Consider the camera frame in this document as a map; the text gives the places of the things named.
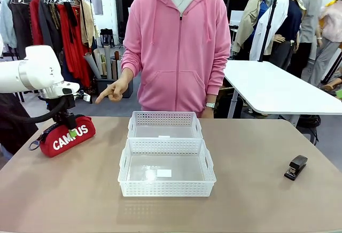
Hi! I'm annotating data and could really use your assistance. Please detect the black tripod pole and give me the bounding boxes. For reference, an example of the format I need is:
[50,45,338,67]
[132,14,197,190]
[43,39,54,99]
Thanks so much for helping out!
[257,0,278,63]

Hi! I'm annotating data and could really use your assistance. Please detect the brown paper roll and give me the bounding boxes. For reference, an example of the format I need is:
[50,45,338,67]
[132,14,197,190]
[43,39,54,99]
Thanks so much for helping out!
[114,51,121,80]

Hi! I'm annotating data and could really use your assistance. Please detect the white perforated plastic basket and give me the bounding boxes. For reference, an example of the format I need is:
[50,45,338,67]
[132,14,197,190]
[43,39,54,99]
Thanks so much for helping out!
[127,111,204,139]
[117,137,217,198]

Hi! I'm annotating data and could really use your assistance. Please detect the person's left hand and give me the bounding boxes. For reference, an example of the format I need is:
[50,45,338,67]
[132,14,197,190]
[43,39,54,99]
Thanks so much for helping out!
[200,106,214,119]

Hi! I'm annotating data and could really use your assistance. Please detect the dark brown hanging coat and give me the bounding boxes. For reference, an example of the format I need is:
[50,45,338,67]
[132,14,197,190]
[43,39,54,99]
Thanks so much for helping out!
[10,0,34,60]

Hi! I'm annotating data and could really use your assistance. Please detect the dark grey hanging jacket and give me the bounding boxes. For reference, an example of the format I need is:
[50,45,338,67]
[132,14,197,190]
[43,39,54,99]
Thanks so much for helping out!
[38,0,64,53]

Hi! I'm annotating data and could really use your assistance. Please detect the white background table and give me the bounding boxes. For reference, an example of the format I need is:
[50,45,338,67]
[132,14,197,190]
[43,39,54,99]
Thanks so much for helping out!
[223,60,342,116]

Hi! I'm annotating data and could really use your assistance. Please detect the white board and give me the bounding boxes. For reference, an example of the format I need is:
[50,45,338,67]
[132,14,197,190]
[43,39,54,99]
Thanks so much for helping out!
[229,10,244,27]

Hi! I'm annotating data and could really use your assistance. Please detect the mannequin in navy shirt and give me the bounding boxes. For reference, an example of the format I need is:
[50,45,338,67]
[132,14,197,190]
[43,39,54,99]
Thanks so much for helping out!
[275,0,305,79]

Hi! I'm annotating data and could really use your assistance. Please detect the black storage bin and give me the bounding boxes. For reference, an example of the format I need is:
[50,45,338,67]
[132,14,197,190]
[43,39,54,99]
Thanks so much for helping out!
[95,77,134,99]

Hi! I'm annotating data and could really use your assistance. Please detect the beige paper roll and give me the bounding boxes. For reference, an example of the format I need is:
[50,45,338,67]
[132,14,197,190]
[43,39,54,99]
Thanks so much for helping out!
[92,48,104,76]

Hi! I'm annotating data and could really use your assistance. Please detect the red hanging garment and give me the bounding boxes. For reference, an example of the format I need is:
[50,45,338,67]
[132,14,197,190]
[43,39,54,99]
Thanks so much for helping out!
[28,0,45,46]

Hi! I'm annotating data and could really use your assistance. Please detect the dark cloth cover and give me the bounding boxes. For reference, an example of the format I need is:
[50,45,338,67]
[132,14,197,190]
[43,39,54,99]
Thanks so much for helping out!
[0,92,40,155]

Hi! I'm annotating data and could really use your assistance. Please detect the red Campus zipper pouch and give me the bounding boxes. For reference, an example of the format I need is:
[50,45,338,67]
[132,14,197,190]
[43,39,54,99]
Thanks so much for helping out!
[28,115,97,158]

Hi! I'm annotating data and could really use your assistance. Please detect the tall grey paper roll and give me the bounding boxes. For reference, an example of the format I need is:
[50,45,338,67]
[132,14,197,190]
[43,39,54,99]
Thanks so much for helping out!
[103,45,113,80]

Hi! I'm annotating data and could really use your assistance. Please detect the person's right hand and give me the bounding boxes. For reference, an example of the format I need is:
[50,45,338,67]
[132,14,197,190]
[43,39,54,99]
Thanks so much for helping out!
[95,77,134,104]

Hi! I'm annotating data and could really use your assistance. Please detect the black stapler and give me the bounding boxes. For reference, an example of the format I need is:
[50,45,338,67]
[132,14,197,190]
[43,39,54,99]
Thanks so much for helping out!
[283,154,308,181]

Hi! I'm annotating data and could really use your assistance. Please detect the slanted grey paper roll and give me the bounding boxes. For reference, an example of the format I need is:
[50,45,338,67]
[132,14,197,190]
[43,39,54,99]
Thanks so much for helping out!
[83,52,102,80]

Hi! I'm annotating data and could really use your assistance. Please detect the person's right forearm pink sleeve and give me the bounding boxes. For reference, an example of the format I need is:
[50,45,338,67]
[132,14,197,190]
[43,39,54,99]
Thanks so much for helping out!
[120,44,143,80]

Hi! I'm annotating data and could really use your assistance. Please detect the mannequin in beige coat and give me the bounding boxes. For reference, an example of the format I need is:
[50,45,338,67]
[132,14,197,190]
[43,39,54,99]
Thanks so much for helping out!
[231,0,271,55]

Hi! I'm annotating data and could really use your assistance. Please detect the mannequin in white coat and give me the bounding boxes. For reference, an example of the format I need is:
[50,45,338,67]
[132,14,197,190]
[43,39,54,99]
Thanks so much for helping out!
[250,0,291,62]

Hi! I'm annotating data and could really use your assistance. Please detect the black stool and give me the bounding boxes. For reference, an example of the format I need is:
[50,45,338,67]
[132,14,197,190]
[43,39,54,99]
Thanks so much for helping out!
[99,28,116,48]

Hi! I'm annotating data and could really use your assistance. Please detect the black clothes rack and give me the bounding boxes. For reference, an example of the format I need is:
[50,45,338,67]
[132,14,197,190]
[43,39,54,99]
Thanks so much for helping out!
[0,0,94,104]

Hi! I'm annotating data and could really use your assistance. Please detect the light blue hanging jacket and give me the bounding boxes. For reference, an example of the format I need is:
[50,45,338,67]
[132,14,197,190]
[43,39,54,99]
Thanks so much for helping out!
[0,0,17,49]

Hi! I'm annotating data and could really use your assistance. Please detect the beige hanging garment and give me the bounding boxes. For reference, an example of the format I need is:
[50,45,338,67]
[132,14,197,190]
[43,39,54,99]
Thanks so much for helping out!
[79,0,97,49]

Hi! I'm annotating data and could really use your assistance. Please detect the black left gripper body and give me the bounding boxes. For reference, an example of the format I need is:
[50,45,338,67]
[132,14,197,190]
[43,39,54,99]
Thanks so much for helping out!
[46,94,78,123]

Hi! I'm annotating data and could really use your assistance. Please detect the black hanging scarf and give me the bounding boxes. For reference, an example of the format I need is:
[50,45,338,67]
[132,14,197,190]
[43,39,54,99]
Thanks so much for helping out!
[63,2,79,44]

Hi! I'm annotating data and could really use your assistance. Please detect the person's left forearm pink sleeve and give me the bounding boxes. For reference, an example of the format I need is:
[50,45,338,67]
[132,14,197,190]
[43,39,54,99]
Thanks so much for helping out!
[205,51,232,104]

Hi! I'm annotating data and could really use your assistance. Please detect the background person in grey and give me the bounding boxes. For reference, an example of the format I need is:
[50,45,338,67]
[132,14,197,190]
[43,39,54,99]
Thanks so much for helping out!
[301,0,340,87]

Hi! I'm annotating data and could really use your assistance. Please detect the black bag under table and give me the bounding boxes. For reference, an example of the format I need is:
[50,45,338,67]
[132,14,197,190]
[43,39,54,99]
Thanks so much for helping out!
[296,114,321,146]

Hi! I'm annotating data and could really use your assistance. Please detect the black robot cable hose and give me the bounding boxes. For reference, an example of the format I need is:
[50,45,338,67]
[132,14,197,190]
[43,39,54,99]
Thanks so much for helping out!
[0,96,67,124]

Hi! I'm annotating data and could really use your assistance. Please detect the long red hanging dress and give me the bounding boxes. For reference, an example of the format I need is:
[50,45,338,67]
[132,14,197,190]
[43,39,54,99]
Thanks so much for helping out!
[56,2,92,88]

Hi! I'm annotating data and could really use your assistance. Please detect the person in pink hoodie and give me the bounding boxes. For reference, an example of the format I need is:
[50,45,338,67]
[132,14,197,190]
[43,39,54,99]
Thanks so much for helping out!
[120,0,232,119]

